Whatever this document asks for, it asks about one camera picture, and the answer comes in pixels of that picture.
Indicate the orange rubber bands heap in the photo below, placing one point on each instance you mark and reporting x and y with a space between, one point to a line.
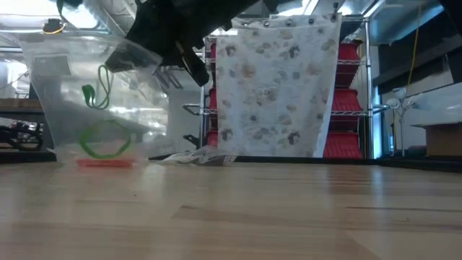
104 163

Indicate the white floral print cloth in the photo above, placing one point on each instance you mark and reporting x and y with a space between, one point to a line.
278 90

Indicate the cardboard box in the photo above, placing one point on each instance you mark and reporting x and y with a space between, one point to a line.
444 139

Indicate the white flower-shaped floor lamp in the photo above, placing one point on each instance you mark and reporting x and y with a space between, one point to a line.
392 103

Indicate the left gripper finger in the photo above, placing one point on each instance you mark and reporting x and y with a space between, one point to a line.
70 3

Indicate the black rubber bands heap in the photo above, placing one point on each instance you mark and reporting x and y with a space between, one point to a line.
225 159

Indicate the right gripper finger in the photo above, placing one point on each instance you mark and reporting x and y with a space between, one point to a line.
195 66
133 59

